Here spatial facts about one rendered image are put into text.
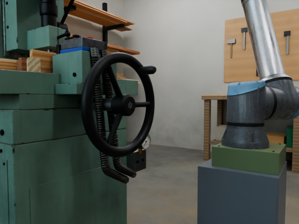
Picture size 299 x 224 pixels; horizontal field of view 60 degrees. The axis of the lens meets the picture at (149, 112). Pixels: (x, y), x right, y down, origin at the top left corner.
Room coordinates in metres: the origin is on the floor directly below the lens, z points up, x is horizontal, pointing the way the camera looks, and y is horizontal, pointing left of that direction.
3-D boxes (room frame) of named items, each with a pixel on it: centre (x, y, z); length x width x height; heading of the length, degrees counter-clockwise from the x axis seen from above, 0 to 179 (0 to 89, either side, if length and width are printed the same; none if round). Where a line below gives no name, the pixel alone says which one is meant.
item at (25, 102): (0.89, 0.30, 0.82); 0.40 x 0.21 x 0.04; 145
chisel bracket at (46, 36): (0.93, 0.37, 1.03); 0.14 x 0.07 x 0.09; 55
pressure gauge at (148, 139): (1.01, 0.03, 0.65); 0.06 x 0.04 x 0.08; 145
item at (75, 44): (0.81, 0.19, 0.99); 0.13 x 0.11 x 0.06; 145
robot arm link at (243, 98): (1.10, -0.41, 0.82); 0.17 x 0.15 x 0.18; 108
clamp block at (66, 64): (0.80, 0.20, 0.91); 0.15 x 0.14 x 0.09; 145
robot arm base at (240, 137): (1.09, -0.40, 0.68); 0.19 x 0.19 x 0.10
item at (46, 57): (0.88, 0.29, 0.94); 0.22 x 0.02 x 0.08; 145
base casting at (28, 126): (0.99, 0.45, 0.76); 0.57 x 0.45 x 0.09; 55
